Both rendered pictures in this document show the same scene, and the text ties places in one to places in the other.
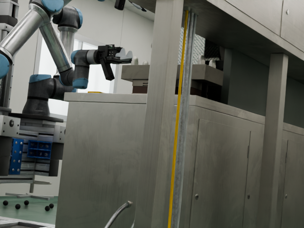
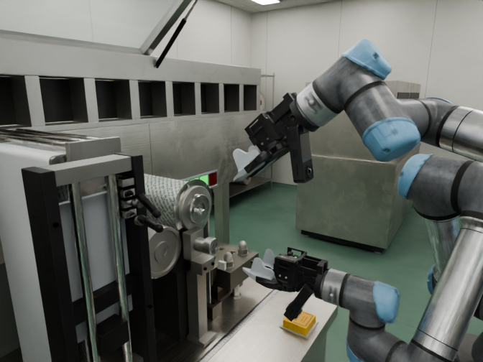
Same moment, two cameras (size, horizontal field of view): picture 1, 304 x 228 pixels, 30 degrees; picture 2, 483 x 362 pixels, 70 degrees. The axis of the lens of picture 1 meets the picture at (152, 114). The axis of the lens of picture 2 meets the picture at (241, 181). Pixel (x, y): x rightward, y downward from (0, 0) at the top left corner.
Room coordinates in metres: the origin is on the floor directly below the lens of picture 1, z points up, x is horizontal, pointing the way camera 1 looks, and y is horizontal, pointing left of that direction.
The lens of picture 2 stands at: (3.42, 0.09, 1.53)
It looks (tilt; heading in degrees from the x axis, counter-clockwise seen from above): 14 degrees down; 180
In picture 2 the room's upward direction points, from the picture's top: straight up
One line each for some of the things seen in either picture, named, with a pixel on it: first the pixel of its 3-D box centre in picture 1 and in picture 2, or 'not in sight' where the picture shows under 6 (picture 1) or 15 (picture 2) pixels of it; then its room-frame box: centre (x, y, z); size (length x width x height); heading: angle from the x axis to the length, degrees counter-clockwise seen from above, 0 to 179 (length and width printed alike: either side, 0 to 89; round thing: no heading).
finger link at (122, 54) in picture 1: (123, 54); (267, 259); (2.60, 0.16, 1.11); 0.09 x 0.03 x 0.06; 48
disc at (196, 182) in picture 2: not in sight; (193, 207); (2.58, -0.03, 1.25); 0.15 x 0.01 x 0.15; 147
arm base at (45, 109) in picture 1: (36, 106); not in sight; (3.09, 0.63, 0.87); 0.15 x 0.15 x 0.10
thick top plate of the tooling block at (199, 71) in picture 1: (171, 75); (196, 254); (2.34, -0.06, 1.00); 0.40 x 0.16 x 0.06; 57
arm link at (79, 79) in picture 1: (79, 77); (371, 342); (2.78, 0.37, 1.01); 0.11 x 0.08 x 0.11; 34
